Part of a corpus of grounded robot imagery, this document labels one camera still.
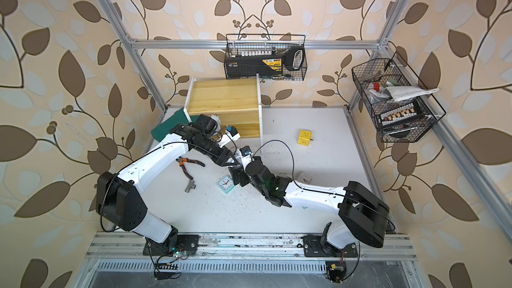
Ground teal square alarm clock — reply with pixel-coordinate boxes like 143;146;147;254
217;175;235;194

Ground white twin-bell alarm clock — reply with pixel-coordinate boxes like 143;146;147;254
210;115;221;130

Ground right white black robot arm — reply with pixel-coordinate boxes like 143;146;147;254
229;156;391;250

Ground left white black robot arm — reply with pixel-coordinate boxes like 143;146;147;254
95;115;240;244

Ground wooden two-tier shelf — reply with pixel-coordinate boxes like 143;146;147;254
183;77;263;138

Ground grey square alarm clock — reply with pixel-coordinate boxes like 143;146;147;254
297;172;313;185

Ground yellow cube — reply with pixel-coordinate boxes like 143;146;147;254
297;129;313;147

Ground black yellow box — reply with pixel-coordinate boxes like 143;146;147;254
224;55;283;79

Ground white paper booklet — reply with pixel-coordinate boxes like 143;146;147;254
383;86;439;102

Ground paint tube set box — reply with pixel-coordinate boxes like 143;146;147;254
377;101;427;127

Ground orange handled pliers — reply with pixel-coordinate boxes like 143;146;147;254
175;157;206;193

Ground black wire basket back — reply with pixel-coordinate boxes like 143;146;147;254
223;33;307;81

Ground black wire basket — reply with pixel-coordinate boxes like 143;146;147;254
223;33;307;81
351;53;446;143

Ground black handled tool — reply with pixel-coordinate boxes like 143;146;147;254
282;46;305;71

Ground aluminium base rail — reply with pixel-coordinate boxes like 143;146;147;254
85;232;417;261

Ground black wire basket right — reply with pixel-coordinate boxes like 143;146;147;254
351;53;446;143

